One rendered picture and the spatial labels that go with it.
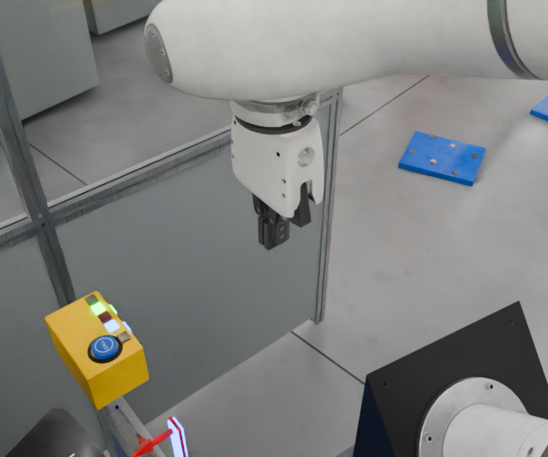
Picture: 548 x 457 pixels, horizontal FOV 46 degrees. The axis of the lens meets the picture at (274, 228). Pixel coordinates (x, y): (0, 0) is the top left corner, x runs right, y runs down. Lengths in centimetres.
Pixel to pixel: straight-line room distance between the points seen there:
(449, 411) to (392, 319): 158
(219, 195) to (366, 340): 97
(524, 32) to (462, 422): 67
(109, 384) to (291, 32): 77
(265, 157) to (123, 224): 100
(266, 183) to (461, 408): 47
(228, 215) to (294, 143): 119
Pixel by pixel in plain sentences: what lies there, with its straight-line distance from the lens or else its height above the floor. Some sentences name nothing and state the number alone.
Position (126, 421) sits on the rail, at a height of 85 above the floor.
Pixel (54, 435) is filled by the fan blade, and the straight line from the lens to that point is 85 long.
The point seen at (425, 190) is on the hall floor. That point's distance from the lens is 311.
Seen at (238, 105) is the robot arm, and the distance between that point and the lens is 59.
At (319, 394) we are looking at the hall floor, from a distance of 229.
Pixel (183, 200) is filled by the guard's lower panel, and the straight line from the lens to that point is 165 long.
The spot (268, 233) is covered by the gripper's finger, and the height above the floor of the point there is 144.
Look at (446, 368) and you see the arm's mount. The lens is 96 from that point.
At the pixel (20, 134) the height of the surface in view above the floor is 121.
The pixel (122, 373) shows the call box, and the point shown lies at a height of 104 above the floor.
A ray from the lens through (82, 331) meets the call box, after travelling 112.
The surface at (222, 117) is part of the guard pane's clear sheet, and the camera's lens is 161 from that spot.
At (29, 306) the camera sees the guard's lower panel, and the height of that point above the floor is 77.
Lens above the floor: 191
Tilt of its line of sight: 43 degrees down
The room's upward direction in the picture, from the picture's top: straight up
